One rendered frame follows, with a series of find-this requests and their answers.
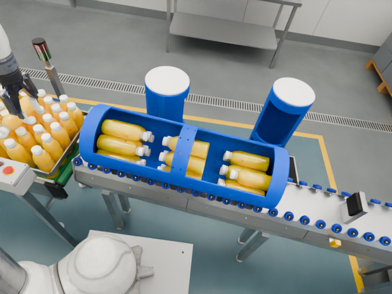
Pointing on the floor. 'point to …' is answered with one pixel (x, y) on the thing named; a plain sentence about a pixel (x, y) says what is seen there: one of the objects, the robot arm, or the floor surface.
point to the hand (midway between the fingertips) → (30, 111)
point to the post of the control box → (28, 199)
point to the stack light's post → (55, 81)
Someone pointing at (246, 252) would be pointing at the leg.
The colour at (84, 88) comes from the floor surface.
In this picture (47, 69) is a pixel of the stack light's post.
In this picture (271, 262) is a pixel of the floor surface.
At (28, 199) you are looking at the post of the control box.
